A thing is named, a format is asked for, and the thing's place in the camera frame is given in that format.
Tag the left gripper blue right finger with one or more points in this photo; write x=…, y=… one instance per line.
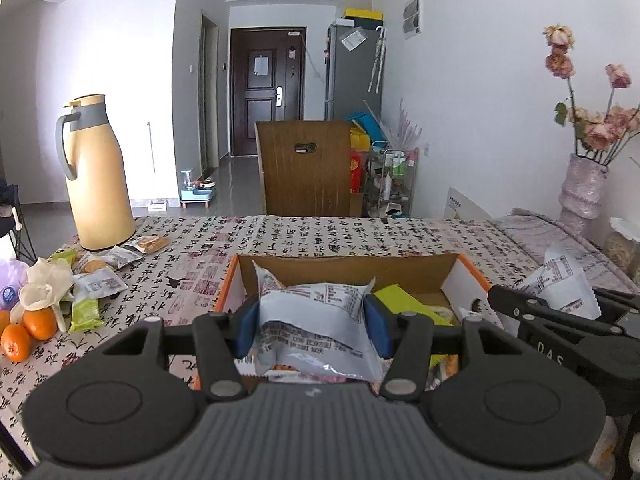
x=405, y=339

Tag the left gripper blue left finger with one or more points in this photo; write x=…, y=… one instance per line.
x=219, y=340

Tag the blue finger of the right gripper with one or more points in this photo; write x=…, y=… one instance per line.
x=517, y=310
x=623, y=299

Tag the white snack packet tall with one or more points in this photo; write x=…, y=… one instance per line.
x=562, y=284

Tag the red orange cardboard box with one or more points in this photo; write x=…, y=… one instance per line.
x=446, y=280

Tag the calligraphy print tablecloth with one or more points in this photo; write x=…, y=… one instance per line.
x=185, y=279

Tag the lime green snack packet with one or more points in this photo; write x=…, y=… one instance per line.
x=397, y=300

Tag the pink ribbed vase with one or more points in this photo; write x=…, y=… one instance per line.
x=581, y=194

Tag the small green snack packet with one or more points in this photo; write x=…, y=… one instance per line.
x=85, y=315

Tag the metal storage cart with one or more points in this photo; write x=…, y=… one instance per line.
x=391, y=175

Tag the dried pink roses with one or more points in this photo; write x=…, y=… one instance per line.
x=602, y=125

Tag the orange right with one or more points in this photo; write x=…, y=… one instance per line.
x=40, y=324

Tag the orange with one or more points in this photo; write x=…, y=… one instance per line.
x=40, y=324
x=5, y=320
x=16, y=343

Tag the wooden chair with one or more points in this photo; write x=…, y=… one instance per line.
x=304, y=167

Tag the orange middle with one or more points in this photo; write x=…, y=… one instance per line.
x=16, y=343

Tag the orange left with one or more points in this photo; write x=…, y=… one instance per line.
x=5, y=320

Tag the purple plastic bag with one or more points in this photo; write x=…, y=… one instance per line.
x=13, y=276

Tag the yellow thermos jug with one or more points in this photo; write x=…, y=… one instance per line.
x=92, y=163

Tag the black bag on chair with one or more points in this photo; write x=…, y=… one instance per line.
x=9, y=205

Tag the grey refrigerator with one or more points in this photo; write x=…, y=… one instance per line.
x=351, y=74

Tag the dark brown door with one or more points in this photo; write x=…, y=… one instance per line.
x=266, y=82

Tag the yellow box on fridge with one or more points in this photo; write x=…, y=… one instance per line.
x=363, y=14

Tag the wall electrical panel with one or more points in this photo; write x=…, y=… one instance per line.
x=412, y=23

